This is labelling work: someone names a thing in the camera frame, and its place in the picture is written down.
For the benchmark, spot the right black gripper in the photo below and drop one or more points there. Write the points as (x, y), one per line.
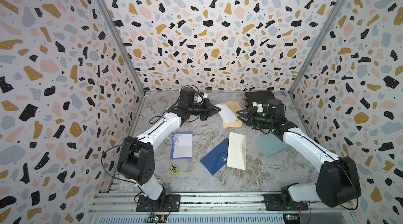
(250, 116)

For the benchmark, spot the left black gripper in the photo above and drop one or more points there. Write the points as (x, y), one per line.
(208, 111)

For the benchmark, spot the yellow envelope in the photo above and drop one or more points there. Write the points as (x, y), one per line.
(234, 106)

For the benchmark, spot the white letter paper green border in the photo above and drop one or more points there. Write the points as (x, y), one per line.
(226, 114)

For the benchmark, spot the light teal envelope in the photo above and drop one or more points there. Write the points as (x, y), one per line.
(270, 145)

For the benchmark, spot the cream envelope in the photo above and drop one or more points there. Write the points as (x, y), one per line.
(237, 151)

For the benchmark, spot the white letter paper blue border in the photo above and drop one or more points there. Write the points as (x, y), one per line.
(182, 145)

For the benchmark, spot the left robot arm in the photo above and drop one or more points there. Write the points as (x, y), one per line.
(136, 161)

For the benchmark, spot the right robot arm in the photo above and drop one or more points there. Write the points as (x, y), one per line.
(338, 180)

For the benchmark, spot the dark blue envelope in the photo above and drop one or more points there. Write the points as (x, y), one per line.
(216, 158)

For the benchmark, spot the black briefcase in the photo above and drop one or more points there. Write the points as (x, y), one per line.
(264, 97)

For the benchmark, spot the small yellow round sticker toy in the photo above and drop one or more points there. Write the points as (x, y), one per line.
(174, 169)

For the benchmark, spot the glittery silver tube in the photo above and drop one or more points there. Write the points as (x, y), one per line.
(167, 188)

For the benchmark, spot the small circuit board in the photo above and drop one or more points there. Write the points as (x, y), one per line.
(157, 219)

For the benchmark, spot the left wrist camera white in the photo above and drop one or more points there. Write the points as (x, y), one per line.
(199, 96)

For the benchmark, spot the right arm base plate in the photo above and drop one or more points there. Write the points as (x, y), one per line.
(274, 202)

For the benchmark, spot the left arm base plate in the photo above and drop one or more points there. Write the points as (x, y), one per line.
(166, 203)

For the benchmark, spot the aluminium front rail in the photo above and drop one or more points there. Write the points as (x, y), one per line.
(214, 208)

